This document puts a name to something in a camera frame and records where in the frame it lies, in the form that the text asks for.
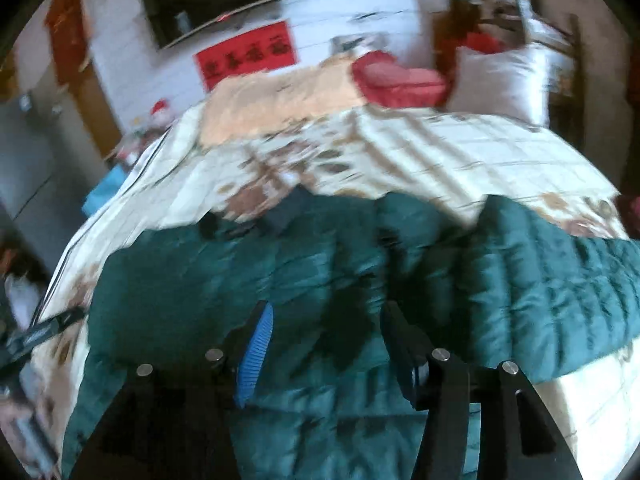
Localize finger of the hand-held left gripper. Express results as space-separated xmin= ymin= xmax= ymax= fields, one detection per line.
xmin=7 ymin=309 xmax=87 ymax=356

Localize floral checked bed quilt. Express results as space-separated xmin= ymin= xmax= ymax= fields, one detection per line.
xmin=30 ymin=105 xmax=632 ymax=480

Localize plush toy with red hat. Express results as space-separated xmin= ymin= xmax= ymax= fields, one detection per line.
xmin=149 ymin=100 xmax=177 ymax=128

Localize white satin pillow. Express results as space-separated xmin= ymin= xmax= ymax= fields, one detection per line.
xmin=444 ymin=42 xmax=557 ymax=127

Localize red frilled pillow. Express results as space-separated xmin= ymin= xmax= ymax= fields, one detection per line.
xmin=352 ymin=50 xmax=449 ymax=109

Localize red wall banner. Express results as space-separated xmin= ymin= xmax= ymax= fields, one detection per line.
xmin=194 ymin=21 xmax=299 ymax=92

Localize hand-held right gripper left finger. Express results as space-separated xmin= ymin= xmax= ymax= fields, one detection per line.
xmin=70 ymin=300 xmax=276 ymax=480

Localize red hanging decoration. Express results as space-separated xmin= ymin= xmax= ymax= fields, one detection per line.
xmin=44 ymin=0 xmax=87 ymax=87

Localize wooden door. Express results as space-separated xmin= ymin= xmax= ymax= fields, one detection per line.
xmin=64 ymin=57 xmax=122 ymax=158

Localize red clothes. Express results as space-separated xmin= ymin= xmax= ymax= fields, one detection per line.
xmin=459 ymin=30 xmax=507 ymax=56

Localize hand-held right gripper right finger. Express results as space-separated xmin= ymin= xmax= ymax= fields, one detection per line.
xmin=380 ymin=301 xmax=583 ymax=480

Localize beige frilled pillow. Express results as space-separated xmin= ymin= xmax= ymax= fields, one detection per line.
xmin=199 ymin=57 xmax=372 ymax=150

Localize blue box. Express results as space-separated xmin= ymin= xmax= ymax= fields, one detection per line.
xmin=82 ymin=165 xmax=132 ymax=217

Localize dark green puffer jacket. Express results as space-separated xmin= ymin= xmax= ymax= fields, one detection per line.
xmin=60 ymin=187 xmax=640 ymax=480

